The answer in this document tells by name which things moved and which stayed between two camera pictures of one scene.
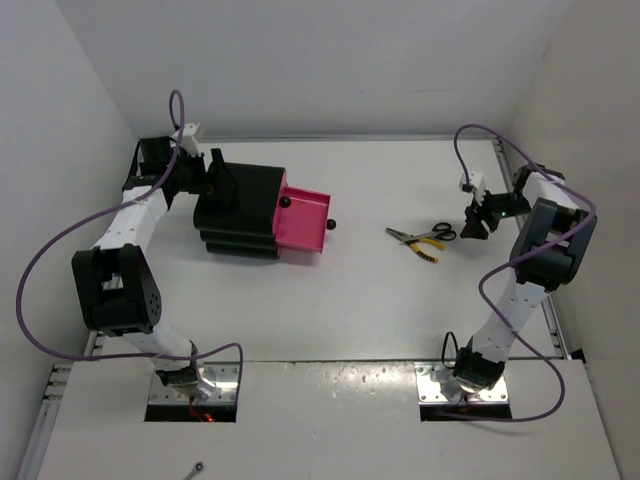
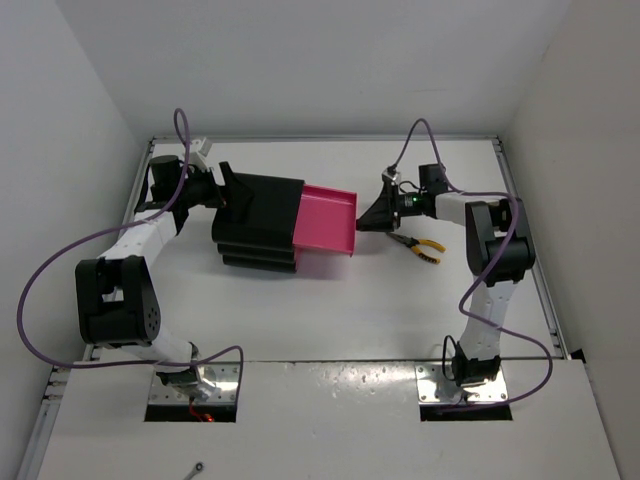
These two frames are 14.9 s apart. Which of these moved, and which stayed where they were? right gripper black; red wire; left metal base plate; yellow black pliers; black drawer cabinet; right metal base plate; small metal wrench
Moved: black drawer cabinet; right gripper black
Stayed: right metal base plate; small metal wrench; left metal base plate; yellow black pliers; red wire
